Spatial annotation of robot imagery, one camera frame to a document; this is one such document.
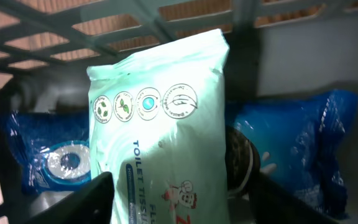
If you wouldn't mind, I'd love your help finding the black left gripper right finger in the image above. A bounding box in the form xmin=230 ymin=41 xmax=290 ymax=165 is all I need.
xmin=249 ymin=173 xmax=337 ymax=224

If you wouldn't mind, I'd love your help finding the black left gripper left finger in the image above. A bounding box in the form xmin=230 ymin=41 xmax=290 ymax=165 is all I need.
xmin=27 ymin=172 xmax=114 ymax=224

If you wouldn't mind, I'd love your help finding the blue Oreo cookie pack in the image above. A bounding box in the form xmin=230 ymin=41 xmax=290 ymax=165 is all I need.
xmin=0 ymin=90 xmax=358 ymax=219

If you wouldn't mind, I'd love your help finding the mint green tissue pack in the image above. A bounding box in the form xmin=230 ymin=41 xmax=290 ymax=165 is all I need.
xmin=87 ymin=29 xmax=229 ymax=224

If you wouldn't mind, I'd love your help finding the grey plastic mesh basket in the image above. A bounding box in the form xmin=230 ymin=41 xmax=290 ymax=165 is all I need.
xmin=0 ymin=0 xmax=358 ymax=223

